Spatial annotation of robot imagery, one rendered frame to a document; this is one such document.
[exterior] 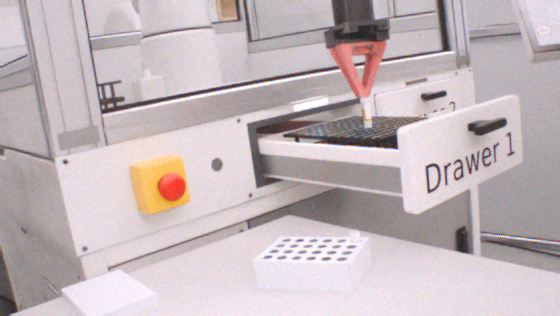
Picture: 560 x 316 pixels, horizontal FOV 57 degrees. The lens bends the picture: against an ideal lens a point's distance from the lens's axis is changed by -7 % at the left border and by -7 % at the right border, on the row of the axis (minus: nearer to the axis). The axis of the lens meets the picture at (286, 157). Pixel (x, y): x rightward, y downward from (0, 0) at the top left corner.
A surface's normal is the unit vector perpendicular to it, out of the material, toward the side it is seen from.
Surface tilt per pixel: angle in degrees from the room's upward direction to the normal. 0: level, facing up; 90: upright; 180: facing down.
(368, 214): 90
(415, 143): 90
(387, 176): 90
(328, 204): 90
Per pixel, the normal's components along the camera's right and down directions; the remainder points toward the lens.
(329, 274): -0.40, 0.23
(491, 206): -0.68, 0.23
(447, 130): 0.62, 0.07
